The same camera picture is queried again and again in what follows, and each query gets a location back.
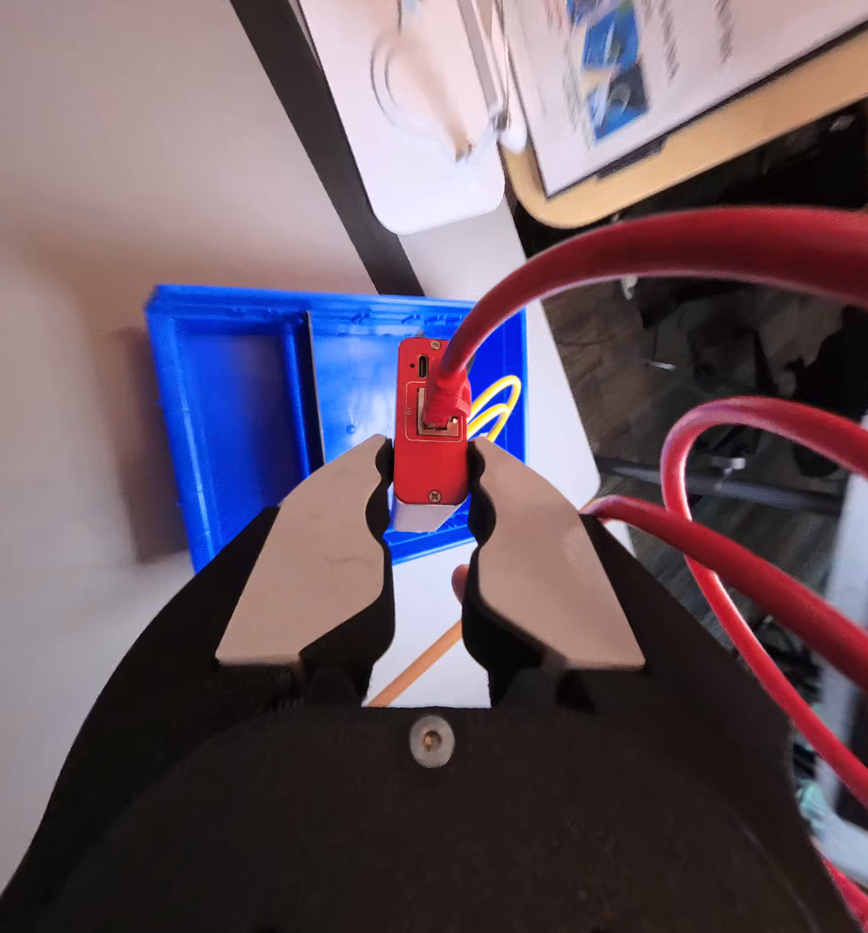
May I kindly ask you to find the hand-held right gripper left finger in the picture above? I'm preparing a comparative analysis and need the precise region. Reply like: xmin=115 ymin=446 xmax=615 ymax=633
xmin=215 ymin=435 xmax=396 ymax=669

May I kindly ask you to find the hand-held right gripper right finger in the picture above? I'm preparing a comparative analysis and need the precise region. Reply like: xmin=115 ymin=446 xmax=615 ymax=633
xmin=463 ymin=436 xmax=647 ymax=672

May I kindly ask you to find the red ethernet splitter box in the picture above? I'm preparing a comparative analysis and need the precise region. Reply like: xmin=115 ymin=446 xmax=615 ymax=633
xmin=392 ymin=337 xmax=473 ymax=534

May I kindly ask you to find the blue plastic bin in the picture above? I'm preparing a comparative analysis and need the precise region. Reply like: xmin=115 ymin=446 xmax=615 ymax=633
xmin=146 ymin=284 xmax=529 ymax=573

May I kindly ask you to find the red ethernet cable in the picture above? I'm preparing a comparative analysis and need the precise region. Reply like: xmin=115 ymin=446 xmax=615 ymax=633
xmin=423 ymin=206 xmax=868 ymax=933

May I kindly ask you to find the black bin divider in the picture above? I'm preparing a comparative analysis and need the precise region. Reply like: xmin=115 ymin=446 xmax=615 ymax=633
xmin=303 ymin=311 xmax=327 ymax=469

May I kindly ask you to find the white stand base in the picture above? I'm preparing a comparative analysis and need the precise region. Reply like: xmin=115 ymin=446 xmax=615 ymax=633
xmin=295 ymin=0 xmax=509 ymax=236

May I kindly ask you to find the wooden document stand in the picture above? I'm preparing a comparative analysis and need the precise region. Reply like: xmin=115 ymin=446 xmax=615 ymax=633
xmin=498 ymin=11 xmax=868 ymax=230

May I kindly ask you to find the printed instruction sheet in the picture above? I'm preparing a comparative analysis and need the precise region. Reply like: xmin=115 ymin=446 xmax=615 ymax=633
xmin=503 ymin=0 xmax=868 ymax=196

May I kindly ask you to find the yellow ethernet cable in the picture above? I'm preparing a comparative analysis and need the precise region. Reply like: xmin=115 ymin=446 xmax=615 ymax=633
xmin=466 ymin=375 xmax=523 ymax=443

